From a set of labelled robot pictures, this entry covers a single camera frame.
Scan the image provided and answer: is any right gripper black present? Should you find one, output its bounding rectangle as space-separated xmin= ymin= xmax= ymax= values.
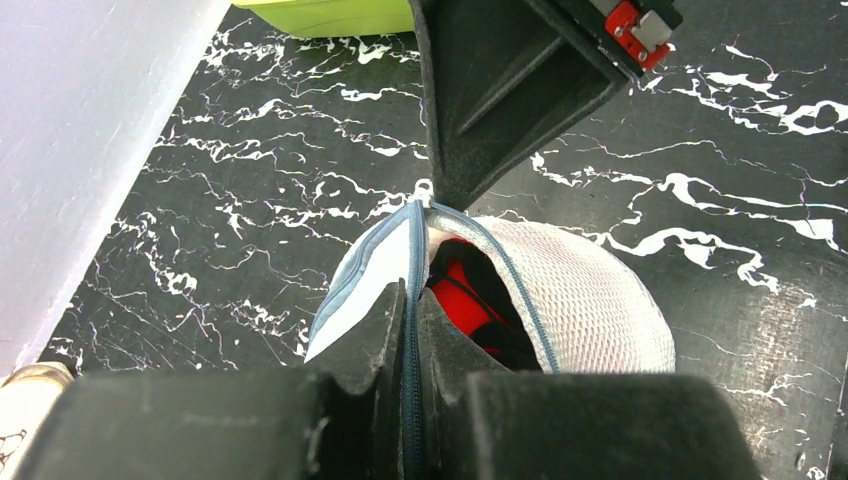
xmin=410 ymin=0 xmax=683 ymax=210

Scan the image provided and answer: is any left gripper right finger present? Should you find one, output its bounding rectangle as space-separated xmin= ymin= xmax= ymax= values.
xmin=417 ymin=288 xmax=507 ymax=479

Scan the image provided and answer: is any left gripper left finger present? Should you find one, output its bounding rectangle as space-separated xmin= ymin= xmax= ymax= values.
xmin=307 ymin=280 xmax=406 ymax=479

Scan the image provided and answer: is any red black bra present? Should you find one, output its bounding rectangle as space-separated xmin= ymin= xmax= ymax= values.
xmin=426 ymin=239 xmax=541 ymax=371

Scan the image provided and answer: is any white mesh laundry bag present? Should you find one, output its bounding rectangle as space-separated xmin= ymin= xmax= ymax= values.
xmin=305 ymin=179 xmax=676 ymax=479

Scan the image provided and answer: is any small beige round bra bag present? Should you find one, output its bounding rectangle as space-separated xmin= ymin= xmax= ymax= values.
xmin=1 ymin=362 xmax=74 ymax=479

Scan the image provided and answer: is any green plastic basin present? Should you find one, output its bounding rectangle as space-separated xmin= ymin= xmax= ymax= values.
xmin=231 ymin=0 xmax=414 ymax=38

